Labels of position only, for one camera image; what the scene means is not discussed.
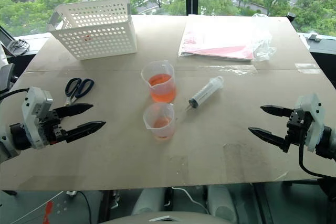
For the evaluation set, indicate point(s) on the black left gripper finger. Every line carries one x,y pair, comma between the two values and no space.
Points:
84,128
74,108

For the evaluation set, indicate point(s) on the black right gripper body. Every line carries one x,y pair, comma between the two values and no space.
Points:
298,129

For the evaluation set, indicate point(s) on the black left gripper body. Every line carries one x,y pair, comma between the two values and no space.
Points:
50,128

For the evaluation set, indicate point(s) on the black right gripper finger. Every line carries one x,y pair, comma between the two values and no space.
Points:
277,110
267,135

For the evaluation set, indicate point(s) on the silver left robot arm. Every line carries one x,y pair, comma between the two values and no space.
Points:
10,137

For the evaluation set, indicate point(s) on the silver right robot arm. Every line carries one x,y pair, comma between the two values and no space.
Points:
328,140

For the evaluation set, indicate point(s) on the clear plastic syringe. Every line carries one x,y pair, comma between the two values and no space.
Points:
206,93

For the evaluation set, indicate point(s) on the small beaker with orange liquid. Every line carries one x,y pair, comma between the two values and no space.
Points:
160,121

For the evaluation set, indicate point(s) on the large beaker with orange liquid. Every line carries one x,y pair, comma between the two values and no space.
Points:
160,82

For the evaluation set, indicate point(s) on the clear tape strip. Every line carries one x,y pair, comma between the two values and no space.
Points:
307,68

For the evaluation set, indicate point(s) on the clear crumpled plastic bag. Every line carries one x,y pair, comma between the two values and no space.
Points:
261,39

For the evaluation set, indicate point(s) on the black side desk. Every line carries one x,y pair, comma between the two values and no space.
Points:
321,48

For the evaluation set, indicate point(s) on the white perforated plastic basket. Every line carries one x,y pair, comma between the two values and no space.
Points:
97,32

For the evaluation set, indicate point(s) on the brown cardboard table cover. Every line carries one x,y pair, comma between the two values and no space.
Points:
168,155

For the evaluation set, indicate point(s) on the pink and white paper stack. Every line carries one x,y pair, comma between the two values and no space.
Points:
218,39

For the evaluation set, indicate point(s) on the black round knob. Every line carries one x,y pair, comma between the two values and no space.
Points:
290,16

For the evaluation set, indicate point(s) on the silver robot torso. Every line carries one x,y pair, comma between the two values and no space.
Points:
168,218

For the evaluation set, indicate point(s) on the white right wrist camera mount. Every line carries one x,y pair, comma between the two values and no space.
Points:
313,119

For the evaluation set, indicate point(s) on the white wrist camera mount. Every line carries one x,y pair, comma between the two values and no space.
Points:
313,119
34,115

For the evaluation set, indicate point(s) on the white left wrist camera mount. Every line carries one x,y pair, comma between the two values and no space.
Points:
34,115

